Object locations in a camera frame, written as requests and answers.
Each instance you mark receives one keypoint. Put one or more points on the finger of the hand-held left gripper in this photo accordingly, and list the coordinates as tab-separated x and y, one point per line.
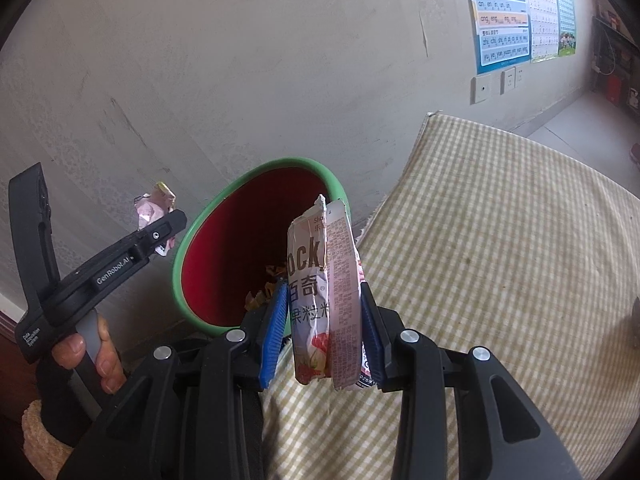
165	227

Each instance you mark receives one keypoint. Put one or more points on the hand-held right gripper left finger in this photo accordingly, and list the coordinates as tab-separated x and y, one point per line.
275	335

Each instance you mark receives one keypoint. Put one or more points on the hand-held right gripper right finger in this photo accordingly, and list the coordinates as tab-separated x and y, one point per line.
372	342

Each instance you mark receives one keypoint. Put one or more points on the small pink wrapper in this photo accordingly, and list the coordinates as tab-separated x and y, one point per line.
150	207

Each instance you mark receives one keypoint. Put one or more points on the red bin with green rim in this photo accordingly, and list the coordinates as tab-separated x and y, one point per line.
225	260

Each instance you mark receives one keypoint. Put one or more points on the white pink snack packet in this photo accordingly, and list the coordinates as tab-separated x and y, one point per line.
320	280

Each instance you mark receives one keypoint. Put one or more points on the person's left forearm black sleeve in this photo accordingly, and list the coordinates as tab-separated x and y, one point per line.
60	410

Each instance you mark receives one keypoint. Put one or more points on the person's left hand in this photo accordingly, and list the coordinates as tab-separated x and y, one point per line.
67	352

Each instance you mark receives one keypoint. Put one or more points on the heap of discarded wrappers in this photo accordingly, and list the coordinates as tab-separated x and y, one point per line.
260	297

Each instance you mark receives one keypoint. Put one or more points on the beige woven mat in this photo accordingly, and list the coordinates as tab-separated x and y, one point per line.
42	440

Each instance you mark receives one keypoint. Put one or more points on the red shoe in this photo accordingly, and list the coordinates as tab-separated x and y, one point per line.
635	153

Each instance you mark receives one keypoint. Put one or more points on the red box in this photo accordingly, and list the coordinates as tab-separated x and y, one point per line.
612	90

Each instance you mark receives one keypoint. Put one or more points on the blue letter chart poster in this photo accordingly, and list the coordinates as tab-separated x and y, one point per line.
500	5

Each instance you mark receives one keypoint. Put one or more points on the white table chart poster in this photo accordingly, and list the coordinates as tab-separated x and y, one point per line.
542	10

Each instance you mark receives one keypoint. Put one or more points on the dark shelf unit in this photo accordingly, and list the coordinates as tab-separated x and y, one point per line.
602	40

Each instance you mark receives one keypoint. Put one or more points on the green bordered chart poster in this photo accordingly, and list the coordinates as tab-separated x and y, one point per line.
565	10

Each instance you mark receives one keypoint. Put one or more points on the white round wall socket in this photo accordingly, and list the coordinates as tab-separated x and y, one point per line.
480	90

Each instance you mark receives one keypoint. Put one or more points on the white wall power socket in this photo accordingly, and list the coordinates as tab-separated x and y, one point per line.
521	74
508	81

